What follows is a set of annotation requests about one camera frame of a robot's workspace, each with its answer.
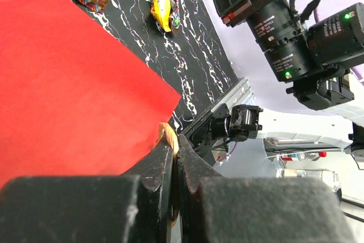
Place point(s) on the purple candy bar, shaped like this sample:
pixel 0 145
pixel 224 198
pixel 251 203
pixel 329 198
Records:
pixel 174 17

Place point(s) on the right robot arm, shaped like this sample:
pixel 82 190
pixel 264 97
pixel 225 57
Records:
pixel 316 60

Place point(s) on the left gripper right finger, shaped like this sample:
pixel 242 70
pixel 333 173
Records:
pixel 214 208

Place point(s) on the yellow snack packet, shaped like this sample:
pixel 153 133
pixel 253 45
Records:
pixel 160 10

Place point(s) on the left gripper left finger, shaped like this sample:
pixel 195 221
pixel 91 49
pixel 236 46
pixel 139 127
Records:
pixel 132 207

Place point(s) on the clear plastic bottle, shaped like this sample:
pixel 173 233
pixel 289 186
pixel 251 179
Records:
pixel 330 178

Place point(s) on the red paper bag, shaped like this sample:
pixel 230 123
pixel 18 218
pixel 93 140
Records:
pixel 74 102

